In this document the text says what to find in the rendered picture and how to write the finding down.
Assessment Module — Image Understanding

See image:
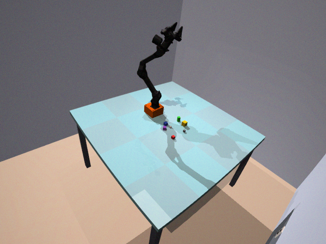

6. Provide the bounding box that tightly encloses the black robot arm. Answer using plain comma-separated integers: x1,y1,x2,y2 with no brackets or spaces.
137,29,171,109

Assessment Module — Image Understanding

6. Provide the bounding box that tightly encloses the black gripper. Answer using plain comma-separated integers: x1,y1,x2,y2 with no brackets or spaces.
165,22,183,44

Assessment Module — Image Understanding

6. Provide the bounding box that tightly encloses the yellow block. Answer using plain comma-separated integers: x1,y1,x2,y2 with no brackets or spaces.
181,120,188,127

